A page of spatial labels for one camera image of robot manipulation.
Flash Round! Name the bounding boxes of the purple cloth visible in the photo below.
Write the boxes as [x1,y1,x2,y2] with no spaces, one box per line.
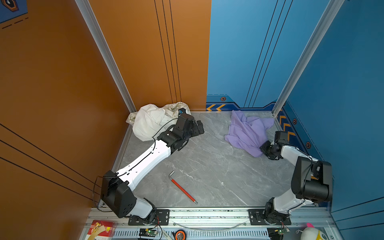
[225,111,274,158]

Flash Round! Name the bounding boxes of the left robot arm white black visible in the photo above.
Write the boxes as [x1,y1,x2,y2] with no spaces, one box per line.
[100,109,205,223]

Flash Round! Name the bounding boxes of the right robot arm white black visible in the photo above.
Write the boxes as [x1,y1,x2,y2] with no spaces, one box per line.
[261,131,333,225]

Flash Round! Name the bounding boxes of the patterned cream green cloth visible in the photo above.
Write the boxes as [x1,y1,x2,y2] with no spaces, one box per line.
[126,102,191,125]

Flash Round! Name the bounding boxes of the plain white cloth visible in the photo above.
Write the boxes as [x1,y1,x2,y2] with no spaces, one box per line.
[126,104,175,142]

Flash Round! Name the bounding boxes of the small right circuit board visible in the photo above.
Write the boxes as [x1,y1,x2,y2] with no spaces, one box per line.
[275,229,289,236]

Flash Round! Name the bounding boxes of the white plush toy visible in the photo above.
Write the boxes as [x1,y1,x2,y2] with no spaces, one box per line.
[296,223,330,240]

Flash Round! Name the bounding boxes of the green circuit board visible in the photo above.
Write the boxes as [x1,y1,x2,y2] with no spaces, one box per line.
[138,228,159,240]

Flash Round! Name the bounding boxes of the red box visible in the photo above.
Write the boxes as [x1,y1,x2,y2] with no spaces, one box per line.
[85,220,117,240]

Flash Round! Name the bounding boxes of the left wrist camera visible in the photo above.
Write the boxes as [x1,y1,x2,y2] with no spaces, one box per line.
[178,108,186,117]

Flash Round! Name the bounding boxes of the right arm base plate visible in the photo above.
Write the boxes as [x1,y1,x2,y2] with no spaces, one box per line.
[248,209,292,226]

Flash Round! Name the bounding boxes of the red handled hex key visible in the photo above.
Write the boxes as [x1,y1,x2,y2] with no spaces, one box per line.
[169,171,198,205]

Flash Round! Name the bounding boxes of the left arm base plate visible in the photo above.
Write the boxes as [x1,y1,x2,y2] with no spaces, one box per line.
[128,209,170,226]

